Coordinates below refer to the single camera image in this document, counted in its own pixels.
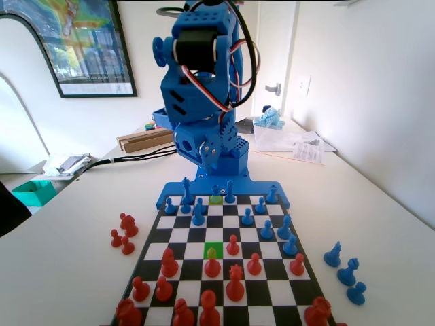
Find red white black servo wire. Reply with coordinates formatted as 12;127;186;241
181;66;230;113

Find long cardboard box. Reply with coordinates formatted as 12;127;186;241
116;128;176;153

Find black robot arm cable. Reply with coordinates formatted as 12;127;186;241
156;0;261;109

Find black chair back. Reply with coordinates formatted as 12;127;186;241
0;181;33;238

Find pile of papers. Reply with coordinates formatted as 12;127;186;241
40;152;99;177

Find green plastic bin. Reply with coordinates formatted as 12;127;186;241
12;179;57;207

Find red chess knight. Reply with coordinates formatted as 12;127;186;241
118;213;139;238

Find captured blue chess pieces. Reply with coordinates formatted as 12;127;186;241
336;257;360;287

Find black sleeved cable bundle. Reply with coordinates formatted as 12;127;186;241
73;144;179;177

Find clear plastic bag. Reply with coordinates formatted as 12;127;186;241
254;125;322;152

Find red chess rook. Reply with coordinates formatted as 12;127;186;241
304;296;332;326
115;298;143;326

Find blue and white cloth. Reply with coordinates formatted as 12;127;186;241
253;105;286;130

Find white arched panel black edge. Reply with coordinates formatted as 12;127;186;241
0;12;64;99

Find red chess queen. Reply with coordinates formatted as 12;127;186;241
225;264;245;302

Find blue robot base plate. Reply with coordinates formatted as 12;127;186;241
155;175;292;210

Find black framed poster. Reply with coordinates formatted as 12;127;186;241
0;0;139;99

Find black and white chessboard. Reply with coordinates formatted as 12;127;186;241
108;193;337;326

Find printed paper sheet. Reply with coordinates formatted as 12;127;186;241
292;141;327;166

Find white door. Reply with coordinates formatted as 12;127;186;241
251;0;300;118

